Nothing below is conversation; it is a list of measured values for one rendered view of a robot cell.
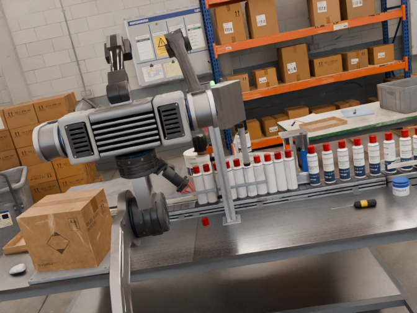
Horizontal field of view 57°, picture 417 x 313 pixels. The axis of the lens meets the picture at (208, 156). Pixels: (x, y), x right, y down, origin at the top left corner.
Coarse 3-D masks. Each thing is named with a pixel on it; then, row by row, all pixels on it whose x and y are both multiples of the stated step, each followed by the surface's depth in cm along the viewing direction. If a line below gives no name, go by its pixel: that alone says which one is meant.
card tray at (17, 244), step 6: (18, 234) 211; (12, 240) 205; (18, 240) 210; (6, 246) 199; (12, 246) 204; (18, 246) 196; (24, 246) 195; (6, 252) 197; (12, 252) 197; (18, 252) 197
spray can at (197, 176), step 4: (196, 168) 192; (196, 172) 193; (192, 176) 195; (196, 176) 193; (200, 176) 193; (196, 180) 193; (200, 180) 194; (196, 184) 194; (200, 184) 194; (204, 184) 196; (196, 188) 195; (200, 188) 194; (204, 188) 196; (200, 196) 196; (204, 196) 196; (200, 200) 196; (204, 200) 196; (200, 204) 197
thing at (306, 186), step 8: (352, 176) 195; (368, 176) 191; (376, 176) 189; (384, 176) 187; (304, 184) 197; (320, 184) 193; (328, 184) 191; (336, 184) 189; (280, 192) 193; (288, 192) 192; (240, 200) 194; (168, 208) 202; (176, 208) 199; (184, 208) 197; (192, 208) 196; (112, 216) 206
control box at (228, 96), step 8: (216, 88) 165; (224, 88) 167; (232, 88) 171; (240, 88) 177; (216, 96) 166; (224, 96) 167; (232, 96) 172; (240, 96) 177; (216, 104) 168; (224, 104) 167; (232, 104) 172; (240, 104) 177; (224, 112) 167; (232, 112) 172; (240, 112) 177; (224, 120) 168; (232, 120) 172; (240, 120) 177; (224, 128) 169
